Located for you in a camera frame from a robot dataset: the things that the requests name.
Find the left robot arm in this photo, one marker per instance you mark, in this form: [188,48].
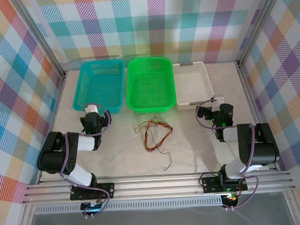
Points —
[52,159]

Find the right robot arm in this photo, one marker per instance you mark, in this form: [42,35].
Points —
[263,150]

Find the teal plastic basket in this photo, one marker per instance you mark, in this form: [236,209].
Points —
[99,87]

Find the white plastic basket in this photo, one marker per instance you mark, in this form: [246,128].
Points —
[192,85]

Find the green plastic basket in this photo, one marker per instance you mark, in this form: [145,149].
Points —
[150,90]

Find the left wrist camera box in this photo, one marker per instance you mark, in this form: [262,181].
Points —
[91,108]

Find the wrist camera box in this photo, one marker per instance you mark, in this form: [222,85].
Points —
[91,108]
[218,99]

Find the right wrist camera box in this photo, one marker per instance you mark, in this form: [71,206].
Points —
[218,99]

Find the aluminium frame floor rail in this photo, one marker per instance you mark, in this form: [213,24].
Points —
[56,109]
[251,105]

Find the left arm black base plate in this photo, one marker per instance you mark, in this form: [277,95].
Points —
[106,188]

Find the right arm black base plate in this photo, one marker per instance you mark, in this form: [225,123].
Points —
[210,184]

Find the aluminium mounting rail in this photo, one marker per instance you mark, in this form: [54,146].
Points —
[155,187]

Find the aluminium frame post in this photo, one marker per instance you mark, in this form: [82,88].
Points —
[39,37]
[258,25]

